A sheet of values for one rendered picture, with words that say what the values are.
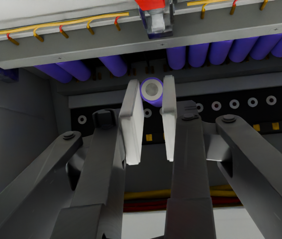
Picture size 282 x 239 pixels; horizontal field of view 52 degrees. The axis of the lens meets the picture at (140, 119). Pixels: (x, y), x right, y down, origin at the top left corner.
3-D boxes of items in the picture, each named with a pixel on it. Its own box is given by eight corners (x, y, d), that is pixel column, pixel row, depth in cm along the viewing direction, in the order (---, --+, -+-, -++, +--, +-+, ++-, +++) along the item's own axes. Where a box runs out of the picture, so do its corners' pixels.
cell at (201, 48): (186, 51, 30) (187, 24, 24) (204, 49, 30) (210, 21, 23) (188, 68, 30) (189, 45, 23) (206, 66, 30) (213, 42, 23)
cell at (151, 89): (167, 86, 27) (163, 75, 20) (168, 105, 27) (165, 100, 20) (147, 88, 27) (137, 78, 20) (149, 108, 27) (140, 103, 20)
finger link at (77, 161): (122, 172, 14) (63, 178, 14) (130, 128, 19) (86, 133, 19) (116, 145, 13) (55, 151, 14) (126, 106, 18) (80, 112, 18)
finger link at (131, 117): (140, 165, 16) (126, 166, 16) (144, 115, 22) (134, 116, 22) (131, 114, 15) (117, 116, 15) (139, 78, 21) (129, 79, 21)
